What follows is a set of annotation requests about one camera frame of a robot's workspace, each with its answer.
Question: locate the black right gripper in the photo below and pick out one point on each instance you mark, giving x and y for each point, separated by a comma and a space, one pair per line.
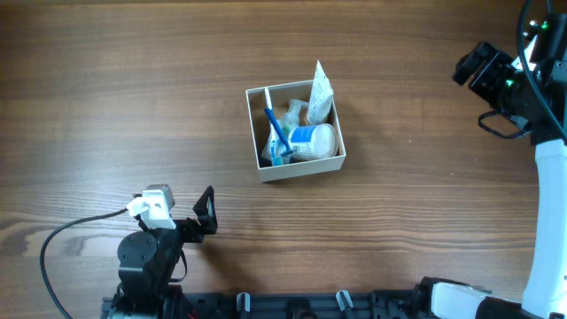
483, 71

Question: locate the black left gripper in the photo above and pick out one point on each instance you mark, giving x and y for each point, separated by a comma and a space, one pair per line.
195, 224

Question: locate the blue white toothbrush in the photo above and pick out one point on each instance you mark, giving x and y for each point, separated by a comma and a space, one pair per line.
273, 149

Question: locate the blue disposable razor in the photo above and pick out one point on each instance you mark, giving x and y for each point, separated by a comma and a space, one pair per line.
282, 137

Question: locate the white lidded round jar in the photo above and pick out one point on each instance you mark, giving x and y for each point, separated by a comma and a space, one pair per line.
316, 142

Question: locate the clear spray bottle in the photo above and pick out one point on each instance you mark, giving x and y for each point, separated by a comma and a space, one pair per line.
290, 120

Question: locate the white squeeze tube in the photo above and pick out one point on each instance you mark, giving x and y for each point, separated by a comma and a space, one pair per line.
321, 97

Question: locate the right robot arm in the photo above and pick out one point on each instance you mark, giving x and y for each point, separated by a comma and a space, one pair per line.
542, 58

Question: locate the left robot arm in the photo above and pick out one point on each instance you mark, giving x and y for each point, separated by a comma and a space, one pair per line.
148, 257

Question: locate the white cardboard box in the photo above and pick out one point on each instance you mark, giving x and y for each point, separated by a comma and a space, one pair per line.
280, 95

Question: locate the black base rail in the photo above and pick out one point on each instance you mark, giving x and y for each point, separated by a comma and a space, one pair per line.
369, 305

